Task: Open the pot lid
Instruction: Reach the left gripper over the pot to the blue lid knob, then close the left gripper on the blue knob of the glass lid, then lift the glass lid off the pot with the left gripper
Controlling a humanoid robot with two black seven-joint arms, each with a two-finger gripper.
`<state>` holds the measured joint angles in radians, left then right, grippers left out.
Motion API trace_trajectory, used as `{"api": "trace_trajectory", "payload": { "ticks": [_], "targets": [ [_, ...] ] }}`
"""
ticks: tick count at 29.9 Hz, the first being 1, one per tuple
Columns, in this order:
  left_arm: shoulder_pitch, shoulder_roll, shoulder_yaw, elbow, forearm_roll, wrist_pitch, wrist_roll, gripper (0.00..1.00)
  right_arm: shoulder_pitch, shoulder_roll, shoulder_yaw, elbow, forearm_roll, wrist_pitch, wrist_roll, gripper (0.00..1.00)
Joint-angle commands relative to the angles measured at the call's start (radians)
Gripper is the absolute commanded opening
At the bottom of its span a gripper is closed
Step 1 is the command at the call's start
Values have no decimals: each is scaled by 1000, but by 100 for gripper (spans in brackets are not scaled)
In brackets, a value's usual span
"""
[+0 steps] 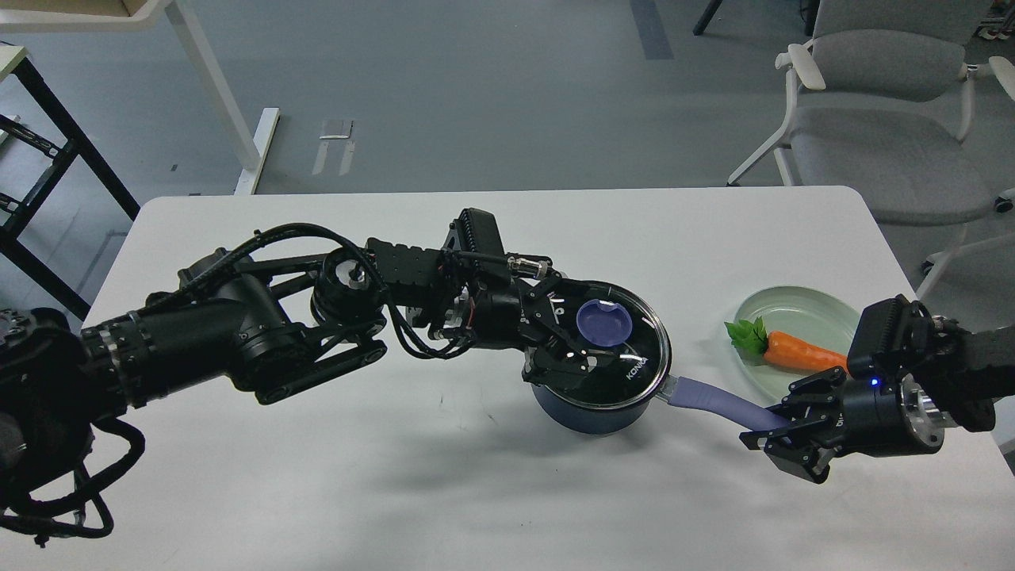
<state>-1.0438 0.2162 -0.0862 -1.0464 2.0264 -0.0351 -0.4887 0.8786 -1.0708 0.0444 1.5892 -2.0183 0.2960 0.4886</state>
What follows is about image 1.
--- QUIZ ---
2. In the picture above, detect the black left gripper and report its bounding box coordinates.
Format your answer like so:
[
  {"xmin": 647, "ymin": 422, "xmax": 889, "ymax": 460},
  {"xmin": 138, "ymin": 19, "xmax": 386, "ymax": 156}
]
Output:
[{"xmin": 456, "ymin": 274, "xmax": 615, "ymax": 387}]

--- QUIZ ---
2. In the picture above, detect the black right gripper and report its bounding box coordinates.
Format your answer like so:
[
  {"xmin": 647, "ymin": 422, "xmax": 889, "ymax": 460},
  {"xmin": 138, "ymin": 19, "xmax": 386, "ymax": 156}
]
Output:
[{"xmin": 740, "ymin": 369, "xmax": 946, "ymax": 485}]

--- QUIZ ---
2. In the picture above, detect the glass pot lid purple knob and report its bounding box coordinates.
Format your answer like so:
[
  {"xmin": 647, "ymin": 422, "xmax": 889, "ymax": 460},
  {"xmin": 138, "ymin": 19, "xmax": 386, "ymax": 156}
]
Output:
[{"xmin": 523, "ymin": 279, "xmax": 672, "ymax": 412}]

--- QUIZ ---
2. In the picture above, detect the blue saucepan purple handle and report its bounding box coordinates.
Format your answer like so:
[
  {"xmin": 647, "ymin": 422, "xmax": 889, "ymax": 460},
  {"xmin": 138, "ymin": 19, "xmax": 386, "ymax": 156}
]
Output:
[{"xmin": 527, "ymin": 349, "xmax": 786, "ymax": 435}]

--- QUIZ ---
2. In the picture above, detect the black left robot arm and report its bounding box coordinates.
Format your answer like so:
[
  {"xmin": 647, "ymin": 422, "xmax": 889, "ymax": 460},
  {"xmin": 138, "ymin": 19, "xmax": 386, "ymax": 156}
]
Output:
[{"xmin": 1, "ymin": 209, "xmax": 619, "ymax": 546}]

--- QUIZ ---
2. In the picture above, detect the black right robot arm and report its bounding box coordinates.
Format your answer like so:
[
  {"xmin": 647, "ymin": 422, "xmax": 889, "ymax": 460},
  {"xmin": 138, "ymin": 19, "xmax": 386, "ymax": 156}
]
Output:
[{"xmin": 726, "ymin": 295, "xmax": 1014, "ymax": 484}]

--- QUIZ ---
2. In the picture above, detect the orange toy carrot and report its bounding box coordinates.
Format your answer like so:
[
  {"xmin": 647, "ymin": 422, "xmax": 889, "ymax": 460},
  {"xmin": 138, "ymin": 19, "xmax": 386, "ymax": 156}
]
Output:
[{"xmin": 724, "ymin": 316, "xmax": 847, "ymax": 373}]

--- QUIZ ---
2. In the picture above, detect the grey office chair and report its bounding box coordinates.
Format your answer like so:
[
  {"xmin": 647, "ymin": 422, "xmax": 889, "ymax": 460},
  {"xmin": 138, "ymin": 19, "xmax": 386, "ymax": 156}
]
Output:
[{"xmin": 727, "ymin": 1, "xmax": 1013, "ymax": 297}]

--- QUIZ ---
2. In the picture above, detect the black metal rack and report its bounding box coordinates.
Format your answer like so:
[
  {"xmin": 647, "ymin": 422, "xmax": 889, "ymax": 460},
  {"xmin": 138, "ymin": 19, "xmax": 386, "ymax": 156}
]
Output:
[{"xmin": 1, "ymin": 44, "xmax": 140, "ymax": 319}]

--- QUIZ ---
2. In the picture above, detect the white table frame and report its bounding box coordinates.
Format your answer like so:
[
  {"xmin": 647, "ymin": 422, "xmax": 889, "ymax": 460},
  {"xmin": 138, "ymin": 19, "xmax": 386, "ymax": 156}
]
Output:
[{"xmin": 0, "ymin": 0, "xmax": 281, "ymax": 196}]

